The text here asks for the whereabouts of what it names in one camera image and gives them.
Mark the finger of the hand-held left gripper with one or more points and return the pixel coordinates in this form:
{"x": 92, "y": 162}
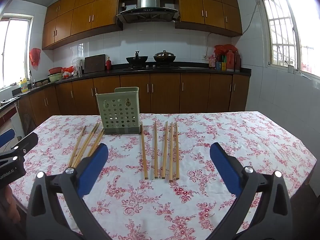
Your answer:
{"x": 27, "y": 140}
{"x": 6, "y": 138}

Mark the yellow detergent bottle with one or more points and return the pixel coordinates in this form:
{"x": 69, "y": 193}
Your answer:
{"x": 24, "y": 86}

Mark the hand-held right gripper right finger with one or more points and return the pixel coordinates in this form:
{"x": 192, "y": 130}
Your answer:
{"x": 225, "y": 170}

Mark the wooden chopstick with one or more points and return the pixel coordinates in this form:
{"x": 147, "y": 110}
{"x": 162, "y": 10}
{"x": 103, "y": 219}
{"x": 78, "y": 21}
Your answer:
{"x": 177, "y": 150}
{"x": 143, "y": 152}
{"x": 85, "y": 145}
{"x": 164, "y": 150}
{"x": 171, "y": 152}
{"x": 77, "y": 147}
{"x": 155, "y": 150}
{"x": 96, "y": 141}
{"x": 88, "y": 143}

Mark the window with white frame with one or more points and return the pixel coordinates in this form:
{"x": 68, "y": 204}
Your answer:
{"x": 15, "y": 52}

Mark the dark pot with lid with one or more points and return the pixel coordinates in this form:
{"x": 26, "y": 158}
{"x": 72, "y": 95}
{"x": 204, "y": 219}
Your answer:
{"x": 163, "y": 57}

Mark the steel range hood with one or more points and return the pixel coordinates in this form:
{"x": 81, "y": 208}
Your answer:
{"x": 147, "y": 0}

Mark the wooden upper cabinets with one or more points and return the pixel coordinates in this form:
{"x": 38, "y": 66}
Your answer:
{"x": 82, "y": 17}

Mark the window with white grille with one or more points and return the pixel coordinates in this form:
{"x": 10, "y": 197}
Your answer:
{"x": 280, "y": 30}

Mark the wooden lower cabinets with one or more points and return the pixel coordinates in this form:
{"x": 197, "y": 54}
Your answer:
{"x": 165, "y": 92}

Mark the red basin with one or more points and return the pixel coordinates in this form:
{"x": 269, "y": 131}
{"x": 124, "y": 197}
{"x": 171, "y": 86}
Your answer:
{"x": 55, "y": 70}

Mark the red plastic bag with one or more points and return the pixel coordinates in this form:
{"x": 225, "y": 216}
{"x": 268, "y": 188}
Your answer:
{"x": 35, "y": 57}
{"x": 225, "y": 48}

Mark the red bottle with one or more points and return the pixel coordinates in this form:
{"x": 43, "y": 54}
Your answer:
{"x": 108, "y": 65}

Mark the wooden cabinets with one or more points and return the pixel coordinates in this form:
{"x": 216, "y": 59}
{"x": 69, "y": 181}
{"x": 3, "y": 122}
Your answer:
{"x": 82, "y": 17}
{"x": 165, "y": 92}

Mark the gas stove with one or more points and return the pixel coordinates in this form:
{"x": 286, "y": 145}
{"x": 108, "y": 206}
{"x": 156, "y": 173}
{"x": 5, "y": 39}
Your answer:
{"x": 150, "y": 67}

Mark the black wok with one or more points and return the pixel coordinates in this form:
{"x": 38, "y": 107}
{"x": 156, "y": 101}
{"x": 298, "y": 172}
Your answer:
{"x": 136, "y": 60}

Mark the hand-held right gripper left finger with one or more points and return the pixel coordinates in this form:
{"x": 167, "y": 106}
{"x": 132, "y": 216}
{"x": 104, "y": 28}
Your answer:
{"x": 92, "y": 170}

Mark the red floral tablecloth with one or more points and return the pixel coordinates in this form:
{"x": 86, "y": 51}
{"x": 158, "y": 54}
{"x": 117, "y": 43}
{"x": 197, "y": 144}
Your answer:
{"x": 150, "y": 205}

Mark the black kitchen countertop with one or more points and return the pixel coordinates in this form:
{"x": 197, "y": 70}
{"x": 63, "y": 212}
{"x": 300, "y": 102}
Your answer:
{"x": 195, "y": 70}

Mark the clear oil bottle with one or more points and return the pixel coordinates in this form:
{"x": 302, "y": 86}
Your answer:
{"x": 212, "y": 62}

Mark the red and white bag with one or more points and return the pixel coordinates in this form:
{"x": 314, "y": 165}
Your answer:
{"x": 67, "y": 72}

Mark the green basin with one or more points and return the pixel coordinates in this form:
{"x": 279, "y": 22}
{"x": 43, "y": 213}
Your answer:
{"x": 55, "y": 77}

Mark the grey perforated utensil holder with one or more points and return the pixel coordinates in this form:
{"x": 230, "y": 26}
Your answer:
{"x": 117, "y": 115}

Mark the dark cutting board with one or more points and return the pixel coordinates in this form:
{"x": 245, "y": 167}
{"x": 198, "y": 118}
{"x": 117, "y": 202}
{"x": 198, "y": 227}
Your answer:
{"x": 94, "y": 63}

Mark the white plastic bag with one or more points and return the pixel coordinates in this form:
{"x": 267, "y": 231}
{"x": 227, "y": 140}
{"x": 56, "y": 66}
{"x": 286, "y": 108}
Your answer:
{"x": 77, "y": 62}

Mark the blue and yellow box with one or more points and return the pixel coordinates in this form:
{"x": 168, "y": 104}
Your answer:
{"x": 220, "y": 66}

